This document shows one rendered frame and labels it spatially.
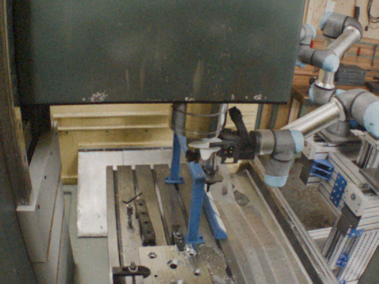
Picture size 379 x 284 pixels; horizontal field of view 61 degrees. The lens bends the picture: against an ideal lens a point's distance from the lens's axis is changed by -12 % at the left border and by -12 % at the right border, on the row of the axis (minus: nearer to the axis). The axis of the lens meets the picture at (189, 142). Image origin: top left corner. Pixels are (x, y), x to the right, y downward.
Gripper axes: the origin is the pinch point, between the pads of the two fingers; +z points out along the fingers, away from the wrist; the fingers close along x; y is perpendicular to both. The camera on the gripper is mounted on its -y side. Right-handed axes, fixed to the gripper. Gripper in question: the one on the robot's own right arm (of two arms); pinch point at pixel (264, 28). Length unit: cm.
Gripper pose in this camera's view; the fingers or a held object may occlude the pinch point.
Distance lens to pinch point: 136.3
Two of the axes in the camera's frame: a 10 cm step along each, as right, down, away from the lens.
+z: -7.5, 2.6, -6.1
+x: -6.6, -4.0, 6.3
